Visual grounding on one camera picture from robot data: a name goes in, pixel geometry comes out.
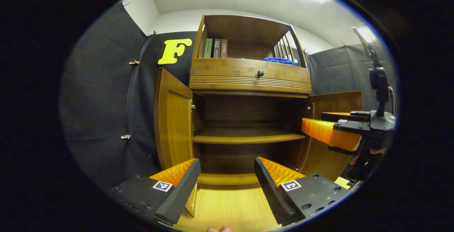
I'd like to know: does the blue towel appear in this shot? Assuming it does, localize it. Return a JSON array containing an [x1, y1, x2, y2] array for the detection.
[[264, 57, 298, 66]]

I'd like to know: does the black backdrop cloth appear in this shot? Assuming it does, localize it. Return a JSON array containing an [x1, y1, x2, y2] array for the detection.
[[60, 1, 397, 190]]

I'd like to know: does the wooden shoe cabinet door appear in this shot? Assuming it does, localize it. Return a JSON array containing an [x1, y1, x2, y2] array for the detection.
[[300, 91, 363, 182], [154, 68, 199, 218]]

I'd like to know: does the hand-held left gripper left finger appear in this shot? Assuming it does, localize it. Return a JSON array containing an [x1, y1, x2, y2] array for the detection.
[[106, 158, 201, 226]]

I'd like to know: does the wooden double-door shoe cabinet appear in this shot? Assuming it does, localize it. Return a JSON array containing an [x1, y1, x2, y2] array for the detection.
[[154, 15, 363, 218]]

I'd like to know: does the wooden inner shelf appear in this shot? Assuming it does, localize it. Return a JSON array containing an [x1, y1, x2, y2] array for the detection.
[[193, 128, 305, 144]]

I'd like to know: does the wooden cabinet drawer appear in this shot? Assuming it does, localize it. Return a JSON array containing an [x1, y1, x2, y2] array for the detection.
[[189, 58, 312, 95]]

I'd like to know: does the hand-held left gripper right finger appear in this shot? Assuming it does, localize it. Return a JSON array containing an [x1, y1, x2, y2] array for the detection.
[[254, 157, 350, 226]]

